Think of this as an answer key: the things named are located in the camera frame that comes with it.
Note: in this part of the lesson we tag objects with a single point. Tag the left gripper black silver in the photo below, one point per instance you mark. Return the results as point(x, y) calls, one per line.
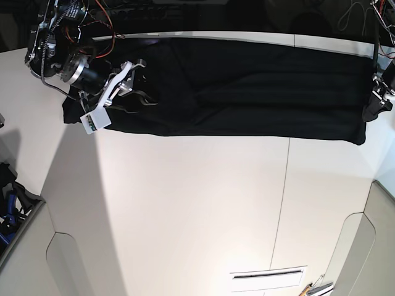
point(383, 94)

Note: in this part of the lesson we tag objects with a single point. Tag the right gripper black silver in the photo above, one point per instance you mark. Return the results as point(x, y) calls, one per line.
point(101, 79)

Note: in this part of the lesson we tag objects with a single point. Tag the black T-shirt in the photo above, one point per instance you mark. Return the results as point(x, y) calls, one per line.
point(211, 87)

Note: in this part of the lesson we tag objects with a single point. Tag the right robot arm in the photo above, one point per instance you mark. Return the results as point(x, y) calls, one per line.
point(70, 42)

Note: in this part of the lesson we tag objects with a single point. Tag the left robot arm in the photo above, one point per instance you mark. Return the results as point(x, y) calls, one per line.
point(380, 11)

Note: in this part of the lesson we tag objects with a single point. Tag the blue black clamp tool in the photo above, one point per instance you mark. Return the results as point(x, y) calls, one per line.
point(14, 208)

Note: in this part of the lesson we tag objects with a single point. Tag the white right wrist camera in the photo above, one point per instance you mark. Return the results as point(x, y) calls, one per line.
point(95, 120)

